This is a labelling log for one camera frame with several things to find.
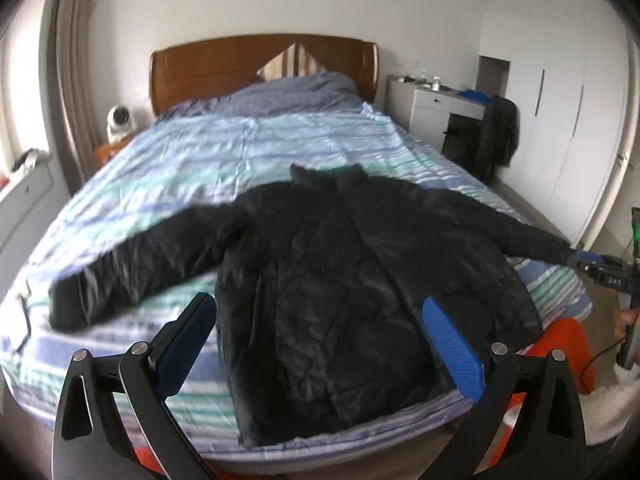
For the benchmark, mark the blue checked duvet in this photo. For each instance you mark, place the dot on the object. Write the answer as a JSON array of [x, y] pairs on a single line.
[[290, 95]]

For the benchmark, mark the dark hanging coat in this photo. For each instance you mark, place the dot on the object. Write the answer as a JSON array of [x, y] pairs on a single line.
[[497, 130]]

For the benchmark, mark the striped bed sheet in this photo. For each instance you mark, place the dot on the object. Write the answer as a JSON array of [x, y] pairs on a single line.
[[200, 160]]

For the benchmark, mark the striped pillow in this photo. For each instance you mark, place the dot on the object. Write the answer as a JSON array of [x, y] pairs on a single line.
[[287, 62]]

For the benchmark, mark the orange garment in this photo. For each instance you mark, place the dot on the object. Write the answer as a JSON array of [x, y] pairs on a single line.
[[565, 350]]

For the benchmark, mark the blue desk object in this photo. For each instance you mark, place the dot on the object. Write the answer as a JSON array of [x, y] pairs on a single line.
[[472, 95]]

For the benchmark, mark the white dresser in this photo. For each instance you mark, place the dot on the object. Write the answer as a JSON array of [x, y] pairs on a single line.
[[25, 200]]

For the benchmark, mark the white desk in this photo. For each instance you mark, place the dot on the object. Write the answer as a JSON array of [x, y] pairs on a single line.
[[430, 105]]

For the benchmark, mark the black padded jacket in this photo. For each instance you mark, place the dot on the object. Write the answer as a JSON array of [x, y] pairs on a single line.
[[325, 285]]

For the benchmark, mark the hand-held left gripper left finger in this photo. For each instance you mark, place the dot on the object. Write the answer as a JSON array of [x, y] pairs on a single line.
[[187, 340]]

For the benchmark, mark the small clear bottle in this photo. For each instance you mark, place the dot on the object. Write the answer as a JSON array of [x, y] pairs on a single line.
[[436, 84]]

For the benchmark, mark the orange nightstand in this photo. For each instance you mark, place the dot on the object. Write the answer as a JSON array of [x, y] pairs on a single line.
[[107, 152]]

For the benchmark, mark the wooden headboard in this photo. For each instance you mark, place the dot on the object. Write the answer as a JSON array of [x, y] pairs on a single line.
[[210, 70]]

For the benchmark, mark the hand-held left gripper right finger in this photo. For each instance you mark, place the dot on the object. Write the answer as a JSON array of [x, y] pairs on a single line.
[[452, 345]]

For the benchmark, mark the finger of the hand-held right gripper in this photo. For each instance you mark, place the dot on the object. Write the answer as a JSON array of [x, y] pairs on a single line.
[[592, 259], [602, 277]]

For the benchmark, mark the white round fan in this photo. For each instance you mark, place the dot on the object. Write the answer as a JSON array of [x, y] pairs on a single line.
[[120, 122]]

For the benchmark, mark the person's right forearm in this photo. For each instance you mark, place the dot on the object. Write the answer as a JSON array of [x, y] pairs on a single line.
[[607, 410]]

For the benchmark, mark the person's right hand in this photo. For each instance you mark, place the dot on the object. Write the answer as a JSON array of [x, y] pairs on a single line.
[[624, 319]]

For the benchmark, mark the white wardrobe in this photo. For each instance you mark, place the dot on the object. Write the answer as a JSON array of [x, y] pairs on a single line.
[[560, 135]]

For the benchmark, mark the beige curtain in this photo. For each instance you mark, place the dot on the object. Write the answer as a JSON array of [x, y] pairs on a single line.
[[70, 85]]

